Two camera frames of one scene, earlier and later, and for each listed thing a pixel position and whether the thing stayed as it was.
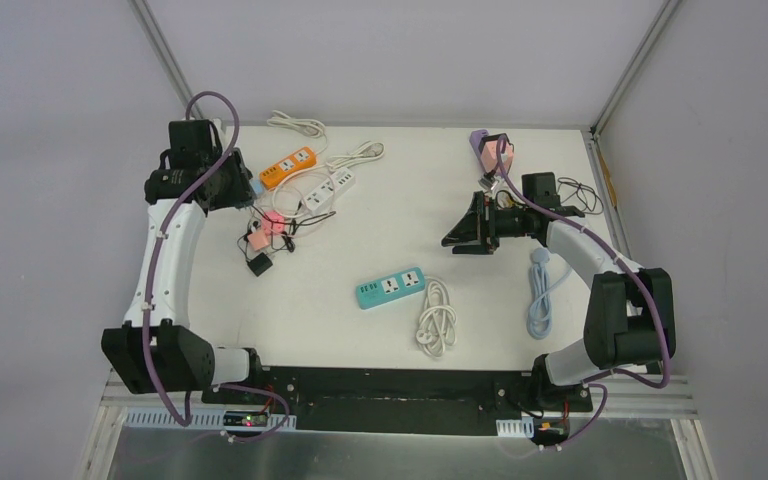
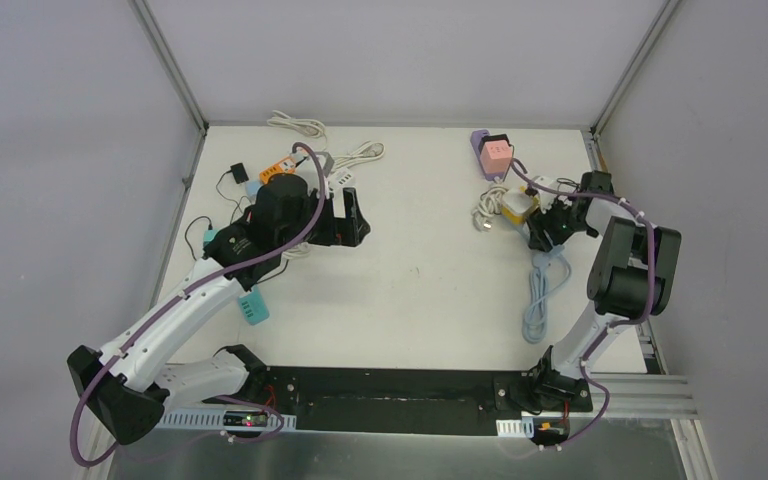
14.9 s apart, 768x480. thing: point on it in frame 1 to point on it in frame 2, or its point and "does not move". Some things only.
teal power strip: [387, 289] to [253, 306]
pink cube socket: [488, 148] does not move
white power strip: [329, 190] does not move
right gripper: [474, 234] to [538, 223]
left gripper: [239, 183] to [339, 218]
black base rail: [456, 401] does not move
